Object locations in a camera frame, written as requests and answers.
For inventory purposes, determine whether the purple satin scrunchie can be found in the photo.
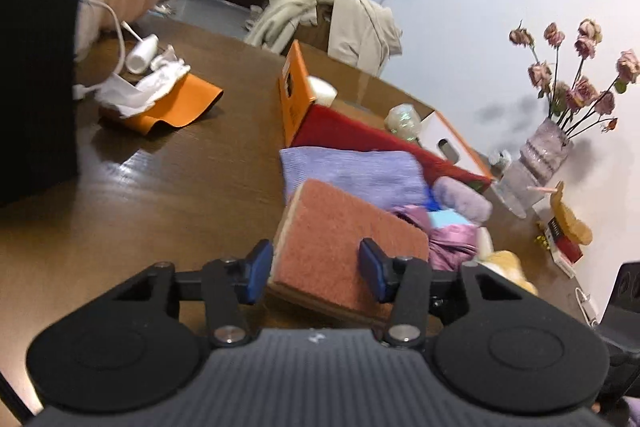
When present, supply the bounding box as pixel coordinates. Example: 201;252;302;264
390;205;478;272

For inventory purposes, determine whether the light blue fluffy plush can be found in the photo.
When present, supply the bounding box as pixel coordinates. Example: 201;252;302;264
428;209;471;229

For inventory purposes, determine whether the orange scrubbing sponge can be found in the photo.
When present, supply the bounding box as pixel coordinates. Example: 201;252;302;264
267;179;428;324

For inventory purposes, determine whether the white yellow hamster plush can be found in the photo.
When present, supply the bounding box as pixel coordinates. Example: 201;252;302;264
473;227;538;296

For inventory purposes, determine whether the lilac fluffy headband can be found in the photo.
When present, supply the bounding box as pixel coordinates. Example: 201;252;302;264
432;176;492;225

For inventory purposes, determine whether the lavender knit cloth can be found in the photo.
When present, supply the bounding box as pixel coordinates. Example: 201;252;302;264
279;146;427;210

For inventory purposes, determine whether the red white cigarette box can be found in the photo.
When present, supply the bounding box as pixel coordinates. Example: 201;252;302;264
536;218;582;279

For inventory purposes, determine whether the clear glass bowl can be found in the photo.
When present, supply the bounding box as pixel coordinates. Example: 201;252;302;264
492;160;548;219

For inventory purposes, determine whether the orange pouch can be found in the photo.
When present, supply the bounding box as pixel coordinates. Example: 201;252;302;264
99;72;224;136

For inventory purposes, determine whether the pink textured vase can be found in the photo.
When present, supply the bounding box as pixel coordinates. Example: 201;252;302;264
520;118;574;184

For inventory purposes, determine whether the red cardboard box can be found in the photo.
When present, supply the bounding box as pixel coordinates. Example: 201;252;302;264
279;40;492;192

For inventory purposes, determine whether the white crumpled cloth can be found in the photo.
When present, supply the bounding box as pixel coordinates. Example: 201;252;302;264
94;60;191;118

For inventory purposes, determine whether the dried pink rose bouquet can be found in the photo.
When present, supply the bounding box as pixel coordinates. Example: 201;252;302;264
508;18;639;141

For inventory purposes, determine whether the beige jacket on chair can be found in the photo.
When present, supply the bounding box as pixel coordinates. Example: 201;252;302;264
244;0;402;76

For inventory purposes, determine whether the white charger cable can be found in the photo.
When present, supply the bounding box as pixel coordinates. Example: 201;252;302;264
572;286;601;325

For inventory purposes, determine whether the white power adapter cable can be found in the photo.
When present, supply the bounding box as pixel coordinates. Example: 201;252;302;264
72;0;161;101

